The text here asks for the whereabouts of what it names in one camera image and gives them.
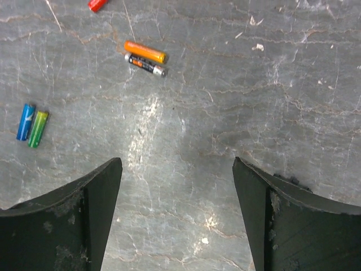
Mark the green battery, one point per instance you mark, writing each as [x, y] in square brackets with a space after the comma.
[38, 129]

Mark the black orange AAA battery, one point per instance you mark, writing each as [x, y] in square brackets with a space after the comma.
[145, 64]

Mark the blue battery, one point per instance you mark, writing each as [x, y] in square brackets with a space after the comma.
[25, 122]

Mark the red battery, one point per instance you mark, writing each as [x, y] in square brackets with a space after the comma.
[96, 5]

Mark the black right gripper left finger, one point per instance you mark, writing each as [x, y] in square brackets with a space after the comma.
[65, 229]

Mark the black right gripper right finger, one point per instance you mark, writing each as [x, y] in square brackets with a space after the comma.
[290, 228]

